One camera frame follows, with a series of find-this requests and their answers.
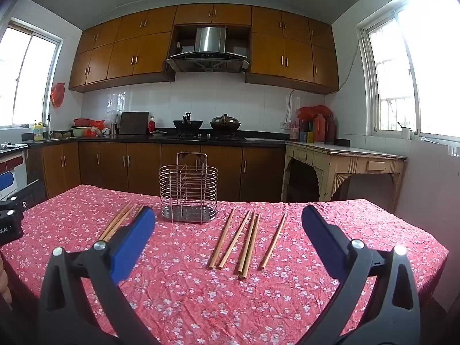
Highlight wooden wall cabinets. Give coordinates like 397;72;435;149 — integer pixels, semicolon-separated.
68;3;340;95

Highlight wooden base cabinets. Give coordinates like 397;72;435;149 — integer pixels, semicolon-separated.
27;141;288;204

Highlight steel range hood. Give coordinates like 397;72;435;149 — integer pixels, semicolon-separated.
165;26;250;73

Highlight person's left hand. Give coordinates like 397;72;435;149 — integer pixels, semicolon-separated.
0;259;13;306

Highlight large sliding window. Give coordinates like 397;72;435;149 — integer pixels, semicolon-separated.
355;0;460;139

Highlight red plastic basin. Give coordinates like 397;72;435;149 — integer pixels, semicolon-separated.
73;117;105;127

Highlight hanging red plastic bag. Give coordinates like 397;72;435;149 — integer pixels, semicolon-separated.
51;83;66;108

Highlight orange oil jug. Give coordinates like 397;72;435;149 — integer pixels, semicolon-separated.
314;114;326;144

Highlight cream wooden side table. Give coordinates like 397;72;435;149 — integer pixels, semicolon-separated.
281;141;408;213

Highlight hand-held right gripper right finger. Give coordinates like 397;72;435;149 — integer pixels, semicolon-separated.
298;206;422;345

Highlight black wok with lid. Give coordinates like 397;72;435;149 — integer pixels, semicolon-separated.
210;114;241;132

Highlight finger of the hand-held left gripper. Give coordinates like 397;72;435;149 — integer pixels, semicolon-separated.
0;172;40;211

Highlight white wall cable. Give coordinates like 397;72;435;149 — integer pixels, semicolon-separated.
284;45;362;130

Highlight dark brown jug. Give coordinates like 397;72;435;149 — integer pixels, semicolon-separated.
325;114;338;145

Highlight black wok with handle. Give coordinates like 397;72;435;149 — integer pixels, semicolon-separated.
173;112;204;137

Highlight gas stove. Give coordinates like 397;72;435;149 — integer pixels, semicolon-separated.
167;133;247;141

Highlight dark cutting board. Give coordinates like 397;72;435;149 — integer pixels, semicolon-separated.
118;111;150;135

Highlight steel wire utensil holder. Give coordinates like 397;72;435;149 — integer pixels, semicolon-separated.
159;152;219;224

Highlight red floral tablecloth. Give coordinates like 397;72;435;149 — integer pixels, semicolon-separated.
0;184;450;345

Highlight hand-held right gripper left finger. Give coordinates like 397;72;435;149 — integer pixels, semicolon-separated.
38;206;160;345

